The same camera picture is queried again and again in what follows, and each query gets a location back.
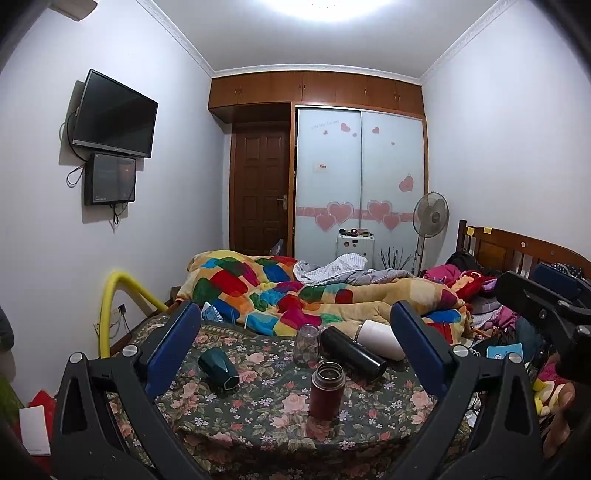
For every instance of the pink clothing pile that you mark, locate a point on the pink clothing pile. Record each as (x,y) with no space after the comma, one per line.
(496,314)

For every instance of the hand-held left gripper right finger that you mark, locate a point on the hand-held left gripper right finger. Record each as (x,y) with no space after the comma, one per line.
(418,350)

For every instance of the dark spiky plant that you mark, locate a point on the dark spiky plant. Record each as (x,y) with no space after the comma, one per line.
(396,259)

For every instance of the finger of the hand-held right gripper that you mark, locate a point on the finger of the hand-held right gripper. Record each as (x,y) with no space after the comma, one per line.
(521,293)
(556,279)

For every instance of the ceiling lamp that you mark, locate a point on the ceiling lamp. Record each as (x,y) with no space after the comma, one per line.
(332,3)

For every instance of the brown wooden door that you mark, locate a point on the brown wooden door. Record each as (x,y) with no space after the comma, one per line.
(261,184)

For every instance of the pink cloth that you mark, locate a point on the pink cloth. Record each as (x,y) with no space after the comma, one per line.
(441,273)

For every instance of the wall air conditioner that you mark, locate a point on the wall air conditioner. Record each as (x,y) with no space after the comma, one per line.
(74,7)

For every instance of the yellow curved tube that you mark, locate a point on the yellow curved tube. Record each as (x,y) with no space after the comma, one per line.
(108,304)

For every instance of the clear glass cup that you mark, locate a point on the clear glass cup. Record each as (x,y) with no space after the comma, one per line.
(307,345)

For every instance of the wooden bed headboard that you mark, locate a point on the wooden bed headboard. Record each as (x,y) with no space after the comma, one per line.
(503,244)

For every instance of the grey striped sheet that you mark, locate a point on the grey striped sheet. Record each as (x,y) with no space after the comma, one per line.
(341,270)

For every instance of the small black wall monitor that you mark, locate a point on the small black wall monitor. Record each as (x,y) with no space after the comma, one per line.
(110,179)

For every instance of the wooden overhead cabinet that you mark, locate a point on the wooden overhead cabinet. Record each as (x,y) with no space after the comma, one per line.
(318,90)

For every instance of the floral table cloth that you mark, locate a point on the floral table cloth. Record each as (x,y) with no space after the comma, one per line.
(258,415)

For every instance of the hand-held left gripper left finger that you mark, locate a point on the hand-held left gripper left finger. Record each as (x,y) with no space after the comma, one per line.
(173,344)

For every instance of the black thermos bottle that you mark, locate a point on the black thermos bottle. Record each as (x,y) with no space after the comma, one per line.
(353,357)

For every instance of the blue book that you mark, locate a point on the blue book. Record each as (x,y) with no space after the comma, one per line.
(505,352)

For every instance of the yellow plush toy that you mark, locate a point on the yellow plush toy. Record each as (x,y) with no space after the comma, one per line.
(549,397)

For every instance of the white thermos cup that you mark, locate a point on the white thermos cup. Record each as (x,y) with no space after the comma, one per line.
(382,340)

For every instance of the dark green cup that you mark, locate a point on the dark green cup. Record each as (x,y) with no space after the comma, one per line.
(219,368)

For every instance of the colourful patchwork blanket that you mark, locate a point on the colourful patchwork blanket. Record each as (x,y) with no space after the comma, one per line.
(277,295)

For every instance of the wall-mounted black television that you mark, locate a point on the wall-mounted black television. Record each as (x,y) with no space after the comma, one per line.
(115,115)

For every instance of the standing electric fan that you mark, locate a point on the standing electric fan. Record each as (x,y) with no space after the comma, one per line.
(431,214)

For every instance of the red-brown thermos bottle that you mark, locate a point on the red-brown thermos bottle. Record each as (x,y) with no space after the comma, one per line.
(324,392)

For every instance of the red plush toy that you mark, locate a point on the red plush toy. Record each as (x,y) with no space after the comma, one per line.
(473,284)

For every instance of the sliding wardrobe with heart stickers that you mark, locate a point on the sliding wardrobe with heart stickers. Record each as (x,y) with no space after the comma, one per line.
(360,175)

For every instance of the red bag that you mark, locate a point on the red bag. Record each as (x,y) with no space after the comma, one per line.
(44,398)

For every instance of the white flat box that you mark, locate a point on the white flat box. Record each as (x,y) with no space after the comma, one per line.
(34,429)

